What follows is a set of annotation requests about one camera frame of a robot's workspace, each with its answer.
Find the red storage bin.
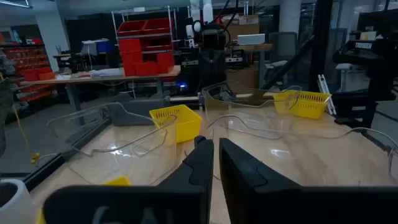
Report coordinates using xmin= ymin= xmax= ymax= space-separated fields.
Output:
xmin=117 ymin=20 xmax=147 ymax=37
xmin=156 ymin=52 xmax=175 ymax=74
xmin=118 ymin=37 xmax=143 ymax=54
xmin=123 ymin=60 xmax=159 ymax=77
xmin=142 ymin=17 xmax=174 ymax=35

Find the wooden desk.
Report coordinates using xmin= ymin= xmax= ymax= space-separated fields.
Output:
xmin=226 ymin=43 xmax=274 ymax=90

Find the ceiling light fixture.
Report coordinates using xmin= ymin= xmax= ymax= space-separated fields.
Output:
xmin=0 ymin=0 xmax=33 ymax=9

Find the brown cardboard box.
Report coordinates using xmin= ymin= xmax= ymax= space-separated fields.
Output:
xmin=222 ymin=14 xmax=261 ymax=43

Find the white slotted rack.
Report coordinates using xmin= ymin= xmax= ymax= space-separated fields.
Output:
xmin=317 ymin=73 xmax=338 ymax=116

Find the black background robot station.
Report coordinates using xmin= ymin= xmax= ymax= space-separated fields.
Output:
xmin=331 ymin=29 xmax=398 ymax=129

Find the clear plastic storage bin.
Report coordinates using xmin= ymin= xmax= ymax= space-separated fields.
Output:
xmin=46 ymin=101 xmax=178 ymax=187
xmin=205 ymin=113 xmax=398 ymax=187
xmin=201 ymin=80 xmax=303 ymax=139

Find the yellow perforated plastic basket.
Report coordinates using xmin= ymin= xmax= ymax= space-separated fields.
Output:
xmin=36 ymin=176 xmax=131 ymax=224
xmin=149 ymin=104 xmax=203 ymax=144
xmin=272 ymin=90 xmax=332 ymax=120

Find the white plastic sheet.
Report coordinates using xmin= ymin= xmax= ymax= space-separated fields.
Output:
xmin=88 ymin=67 xmax=125 ymax=78

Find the grey plastic storage bin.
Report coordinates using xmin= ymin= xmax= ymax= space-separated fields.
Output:
xmin=105 ymin=92 xmax=172 ymax=127

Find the black computer tower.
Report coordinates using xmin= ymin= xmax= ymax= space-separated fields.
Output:
xmin=180 ymin=46 xmax=200 ymax=94

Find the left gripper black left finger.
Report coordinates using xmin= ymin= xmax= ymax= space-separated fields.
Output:
xmin=157 ymin=135 xmax=215 ymax=188

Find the blue plastic container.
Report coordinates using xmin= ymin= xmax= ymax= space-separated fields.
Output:
xmin=95 ymin=39 xmax=115 ymax=54

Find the white floor cable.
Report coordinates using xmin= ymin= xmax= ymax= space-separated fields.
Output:
xmin=39 ymin=151 xmax=60 ymax=160

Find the wooden workbench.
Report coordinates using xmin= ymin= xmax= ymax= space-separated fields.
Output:
xmin=19 ymin=65 xmax=182 ymax=113

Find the metal wire shelf rack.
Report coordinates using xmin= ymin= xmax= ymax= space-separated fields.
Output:
xmin=111 ymin=5 xmax=175 ymax=77

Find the red drawer parts shelf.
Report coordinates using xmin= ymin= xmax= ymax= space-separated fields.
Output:
xmin=0 ymin=43 xmax=57 ymax=103

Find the white plastic container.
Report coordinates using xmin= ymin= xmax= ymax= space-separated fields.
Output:
xmin=80 ymin=39 xmax=98 ymax=57

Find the yellow floor cable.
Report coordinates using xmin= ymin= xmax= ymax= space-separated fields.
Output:
xmin=0 ymin=73 xmax=40 ymax=165

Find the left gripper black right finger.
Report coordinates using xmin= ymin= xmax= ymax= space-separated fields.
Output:
xmin=219 ymin=138 xmax=304 ymax=189

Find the white plant pot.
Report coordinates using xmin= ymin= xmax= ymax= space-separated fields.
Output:
xmin=0 ymin=179 xmax=33 ymax=224

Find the white rectangular box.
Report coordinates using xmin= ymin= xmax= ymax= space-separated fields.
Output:
xmin=237 ymin=33 xmax=266 ymax=46

